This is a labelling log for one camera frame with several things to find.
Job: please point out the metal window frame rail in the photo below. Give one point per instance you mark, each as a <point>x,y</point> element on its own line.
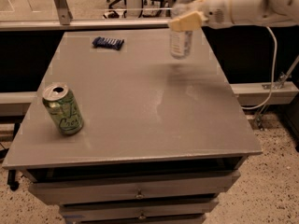
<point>73,15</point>

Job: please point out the blue rxbar wrapper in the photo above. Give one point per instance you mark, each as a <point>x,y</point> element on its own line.
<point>108,43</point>

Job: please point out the grey drawer cabinet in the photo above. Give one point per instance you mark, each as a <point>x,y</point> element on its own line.
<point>161,139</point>

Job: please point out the green la croix can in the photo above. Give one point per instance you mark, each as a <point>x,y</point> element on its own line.
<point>61,104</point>

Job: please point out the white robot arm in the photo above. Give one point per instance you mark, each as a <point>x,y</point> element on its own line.
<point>265,13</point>

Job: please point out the clear plastic water bottle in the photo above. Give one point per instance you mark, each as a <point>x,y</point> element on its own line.
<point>180,42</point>

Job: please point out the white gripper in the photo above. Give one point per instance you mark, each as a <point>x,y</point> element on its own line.
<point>217,12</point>

